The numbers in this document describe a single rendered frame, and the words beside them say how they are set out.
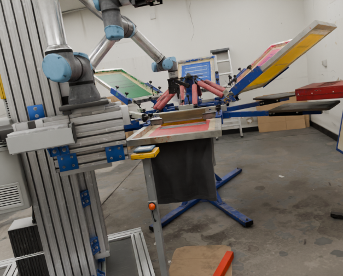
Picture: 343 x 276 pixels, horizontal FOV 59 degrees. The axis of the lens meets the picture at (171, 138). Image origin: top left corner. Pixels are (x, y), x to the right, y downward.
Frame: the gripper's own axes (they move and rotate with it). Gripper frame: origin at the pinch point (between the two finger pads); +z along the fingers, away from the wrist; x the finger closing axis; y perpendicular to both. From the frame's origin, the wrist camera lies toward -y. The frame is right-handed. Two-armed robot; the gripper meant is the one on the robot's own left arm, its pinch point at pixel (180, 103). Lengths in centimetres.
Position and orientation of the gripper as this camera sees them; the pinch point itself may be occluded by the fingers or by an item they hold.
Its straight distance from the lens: 235.0
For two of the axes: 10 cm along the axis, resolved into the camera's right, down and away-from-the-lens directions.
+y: -9.8, 1.2, 1.7
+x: -1.4, 2.1, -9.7
